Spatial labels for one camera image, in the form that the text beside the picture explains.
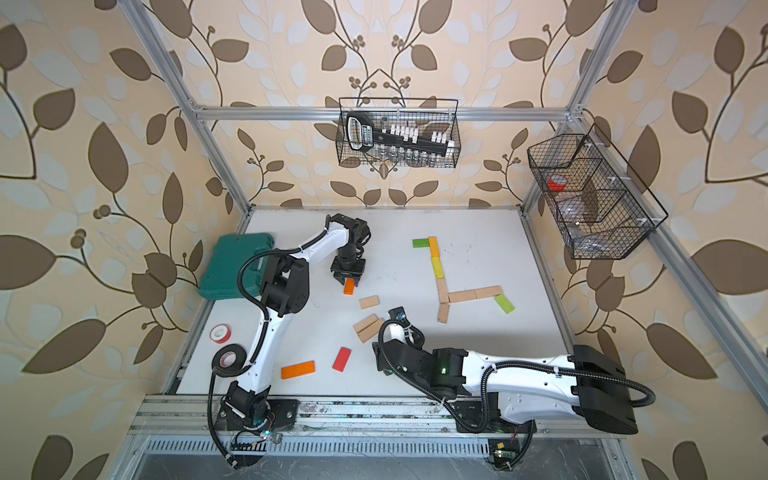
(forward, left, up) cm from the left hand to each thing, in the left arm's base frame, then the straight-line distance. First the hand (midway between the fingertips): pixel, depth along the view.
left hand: (350, 279), depth 99 cm
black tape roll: (-25, +32, -2) cm, 41 cm away
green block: (+15, -25, +1) cm, 29 cm away
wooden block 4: (-4, -46, 0) cm, 47 cm away
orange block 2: (-29, +12, -2) cm, 31 cm away
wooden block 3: (-5, -37, -1) cm, 37 cm away
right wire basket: (+1, -66, +34) cm, 75 cm away
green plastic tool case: (0, +43, +1) cm, 43 cm away
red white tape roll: (-19, +37, -1) cm, 41 cm away
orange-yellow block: (+15, -29, 0) cm, 33 cm away
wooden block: (-7, -7, -3) cm, 10 cm away
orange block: (-2, 0, -1) cm, 2 cm away
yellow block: (+8, -30, -1) cm, 31 cm away
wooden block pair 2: (-17, -8, -1) cm, 19 cm away
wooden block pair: (-15, -6, -2) cm, 16 cm away
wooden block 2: (-3, -31, -1) cm, 31 cm away
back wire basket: (+24, -15, +33) cm, 43 cm away
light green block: (-8, -50, 0) cm, 50 cm away
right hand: (-25, -12, +9) cm, 29 cm away
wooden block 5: (-12, -30, -1) cm, 32 cm away
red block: (-26, 0, -1) cm, 26 cm away
